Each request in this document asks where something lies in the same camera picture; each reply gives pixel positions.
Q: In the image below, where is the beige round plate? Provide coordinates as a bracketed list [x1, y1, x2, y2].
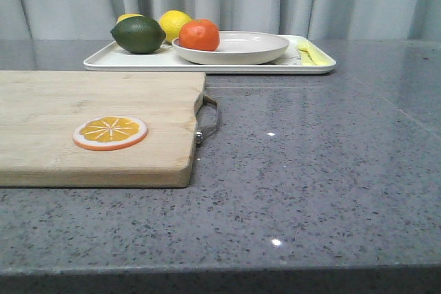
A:
[172, 31, 289, 65]

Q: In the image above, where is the orange slice toy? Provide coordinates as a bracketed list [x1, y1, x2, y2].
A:
[72, 116, 148, 151]

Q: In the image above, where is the wooden cutting board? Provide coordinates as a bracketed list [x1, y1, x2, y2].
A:
[1, 71, 205, 188]

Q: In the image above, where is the green lime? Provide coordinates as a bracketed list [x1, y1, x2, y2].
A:
[110, 16, 166, 54]

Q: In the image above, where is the orange toy mandarin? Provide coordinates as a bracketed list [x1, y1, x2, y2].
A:
[178, 19, 220, 52]

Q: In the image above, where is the white rectangular bear tray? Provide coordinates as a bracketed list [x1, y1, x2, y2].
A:
[83, 35, 336, 74]

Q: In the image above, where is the partly hidden yellow lemon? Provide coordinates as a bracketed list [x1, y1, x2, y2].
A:
[116, 13, 142, 23]

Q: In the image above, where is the metal cutting board handle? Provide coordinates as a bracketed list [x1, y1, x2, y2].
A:
[194, 94, 221, 147]

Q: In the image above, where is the pale yellow plastic utensil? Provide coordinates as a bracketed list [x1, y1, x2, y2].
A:
[296, 39, 336, 66]

